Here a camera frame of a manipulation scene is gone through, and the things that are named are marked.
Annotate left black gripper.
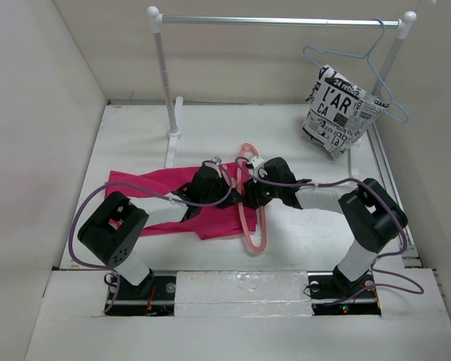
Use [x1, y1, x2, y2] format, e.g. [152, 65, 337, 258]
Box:
[200, 173, 244, 210]

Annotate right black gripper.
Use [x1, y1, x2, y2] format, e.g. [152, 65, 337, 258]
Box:
[242, 169, 282, 209]

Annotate pink trousers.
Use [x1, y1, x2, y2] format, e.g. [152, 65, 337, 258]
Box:
[108, 167, 243, 240]

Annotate pink plastic hanger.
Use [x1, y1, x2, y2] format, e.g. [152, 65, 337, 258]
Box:
[238, 143, 268, 253]

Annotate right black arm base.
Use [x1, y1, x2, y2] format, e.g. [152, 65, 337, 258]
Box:
[303, 272, 381, 317]

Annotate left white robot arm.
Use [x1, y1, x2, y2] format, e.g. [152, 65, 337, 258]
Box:
[77, 165, 244, 299]

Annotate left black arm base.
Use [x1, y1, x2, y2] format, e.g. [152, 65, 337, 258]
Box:
[104, 272, 177, 317]

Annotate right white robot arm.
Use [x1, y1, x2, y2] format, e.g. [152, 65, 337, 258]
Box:
[236, 156, 408, 298]

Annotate black white printed garment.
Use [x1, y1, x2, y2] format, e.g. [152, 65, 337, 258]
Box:
[302, 65, 389, 159]

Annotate white metal clothes rack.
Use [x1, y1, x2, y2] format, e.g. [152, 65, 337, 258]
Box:
[147, 5, 417, 177]

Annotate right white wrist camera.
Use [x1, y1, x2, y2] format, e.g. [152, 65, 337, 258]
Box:
[248, 156, 268, 178]

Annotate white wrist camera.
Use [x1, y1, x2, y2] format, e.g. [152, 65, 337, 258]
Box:
[248, 156, 268, 178]
[202, 156, 222, 170]

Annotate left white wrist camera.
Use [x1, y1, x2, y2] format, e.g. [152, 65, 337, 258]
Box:
[202, 156, 222, 170]

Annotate blue wire hanger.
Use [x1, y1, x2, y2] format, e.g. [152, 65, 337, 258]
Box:
[302, 18, 410, 124]

